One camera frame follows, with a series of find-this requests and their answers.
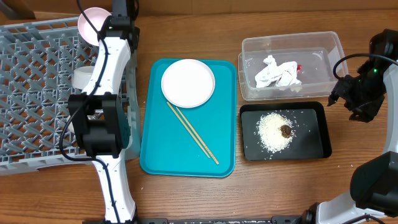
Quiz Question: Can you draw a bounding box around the white napkin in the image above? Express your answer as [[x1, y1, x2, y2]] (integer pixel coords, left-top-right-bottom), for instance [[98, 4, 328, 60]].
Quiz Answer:
[[254, 55, 302, 88]]

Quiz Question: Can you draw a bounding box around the brown food scrap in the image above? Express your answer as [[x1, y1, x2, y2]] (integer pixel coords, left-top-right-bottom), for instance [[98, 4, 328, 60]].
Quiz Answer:
[[280, 124, 292, 138]]

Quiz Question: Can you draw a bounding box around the white rice pile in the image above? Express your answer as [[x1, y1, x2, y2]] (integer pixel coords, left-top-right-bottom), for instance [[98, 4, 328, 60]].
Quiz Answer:
[[256, 112, 296, 154]]

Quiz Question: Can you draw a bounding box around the large white plate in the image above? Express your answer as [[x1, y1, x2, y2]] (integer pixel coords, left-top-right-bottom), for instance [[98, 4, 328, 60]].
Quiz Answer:
[[161, 59, 216, 108]]

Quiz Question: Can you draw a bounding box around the wooden chopstick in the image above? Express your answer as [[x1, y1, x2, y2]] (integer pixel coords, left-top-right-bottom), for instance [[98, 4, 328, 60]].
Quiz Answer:
[[166, 101, 210, 158], [175, 107, 220, 165]]

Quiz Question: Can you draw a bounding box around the pink bowl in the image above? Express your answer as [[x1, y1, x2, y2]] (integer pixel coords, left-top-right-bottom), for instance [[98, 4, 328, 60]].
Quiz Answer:
[[78, 7, 111, 46]]

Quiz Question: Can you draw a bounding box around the grey bowl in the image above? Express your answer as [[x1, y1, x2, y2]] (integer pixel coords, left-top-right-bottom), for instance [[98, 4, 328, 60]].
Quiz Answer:
[[72, 66, 95, 90]]

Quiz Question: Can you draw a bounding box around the white cup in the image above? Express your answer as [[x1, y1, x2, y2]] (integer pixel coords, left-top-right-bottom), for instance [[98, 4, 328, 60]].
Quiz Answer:
[[68, 123, 75, 134]]

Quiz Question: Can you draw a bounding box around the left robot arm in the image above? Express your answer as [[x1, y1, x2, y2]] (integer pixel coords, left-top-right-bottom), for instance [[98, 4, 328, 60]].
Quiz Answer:
[[67, 0, 140, 223]]

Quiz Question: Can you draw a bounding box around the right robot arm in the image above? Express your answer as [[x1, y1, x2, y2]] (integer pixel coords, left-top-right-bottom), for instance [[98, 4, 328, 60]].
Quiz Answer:
[[296, 29, 397, 223]]

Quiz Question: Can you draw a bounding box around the black plastic tray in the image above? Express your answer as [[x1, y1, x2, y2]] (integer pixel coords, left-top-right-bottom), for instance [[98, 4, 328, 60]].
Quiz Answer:
[[239, 101, 332, 161]]

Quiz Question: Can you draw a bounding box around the clear plastic bin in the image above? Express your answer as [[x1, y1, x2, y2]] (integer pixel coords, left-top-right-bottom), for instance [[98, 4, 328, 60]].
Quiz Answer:
[[238, 31, 345, 101]]

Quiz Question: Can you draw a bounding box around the teal serving tray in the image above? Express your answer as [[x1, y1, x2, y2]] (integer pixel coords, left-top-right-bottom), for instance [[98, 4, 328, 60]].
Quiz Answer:
[[140, 58, 237, 178]]

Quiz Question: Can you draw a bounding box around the grey plastic dish rack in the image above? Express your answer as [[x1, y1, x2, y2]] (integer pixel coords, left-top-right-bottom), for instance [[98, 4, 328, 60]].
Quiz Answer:
[[0, 16, 142, 175]]

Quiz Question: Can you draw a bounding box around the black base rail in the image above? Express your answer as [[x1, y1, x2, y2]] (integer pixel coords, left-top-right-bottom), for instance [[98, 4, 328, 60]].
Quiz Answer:
[[82, 211, 360, 224]]

